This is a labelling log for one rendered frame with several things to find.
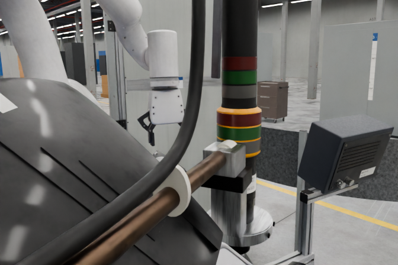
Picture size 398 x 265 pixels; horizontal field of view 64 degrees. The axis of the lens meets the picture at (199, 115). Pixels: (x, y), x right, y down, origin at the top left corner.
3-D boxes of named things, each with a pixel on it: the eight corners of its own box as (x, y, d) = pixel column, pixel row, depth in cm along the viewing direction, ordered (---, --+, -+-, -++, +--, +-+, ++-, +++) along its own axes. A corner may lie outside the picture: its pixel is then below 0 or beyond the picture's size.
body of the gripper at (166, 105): (177, 84, 98) (179, 120, 99) (144, 86, 94) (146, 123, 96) (185, 84, 91) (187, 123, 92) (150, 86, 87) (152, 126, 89)
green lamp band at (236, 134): (254, 142, 29) (254, 129, 29) (209, 138, 31) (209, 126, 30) (265, 132, 33) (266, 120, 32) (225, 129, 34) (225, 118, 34)
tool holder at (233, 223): (258, 267, 27) (260, 155, 25) (183, 248, 30) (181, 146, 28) (279, 219, 35) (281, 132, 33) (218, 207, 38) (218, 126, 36)
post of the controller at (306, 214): (305, 257, 95) (308, 194, 92) (297, 251, 98) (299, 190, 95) (311, 253, 97) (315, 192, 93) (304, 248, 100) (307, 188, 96)
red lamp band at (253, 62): (252, 70, 28) (252, 56, 28) (216, 70, 30) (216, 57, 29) (260, 68, 31) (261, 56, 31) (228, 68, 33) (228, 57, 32)
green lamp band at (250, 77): (251, 84, 29) (252, 71, 28) (216, 84, 30) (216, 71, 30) (260, 82, 32) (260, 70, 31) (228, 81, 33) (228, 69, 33)
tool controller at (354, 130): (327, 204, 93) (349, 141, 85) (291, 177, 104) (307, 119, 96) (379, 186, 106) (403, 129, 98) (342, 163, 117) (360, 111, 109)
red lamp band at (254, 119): (254, 128, 29) (254, 115, 28) (209, 125, 30) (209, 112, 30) (266, 120, 32) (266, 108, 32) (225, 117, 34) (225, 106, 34)
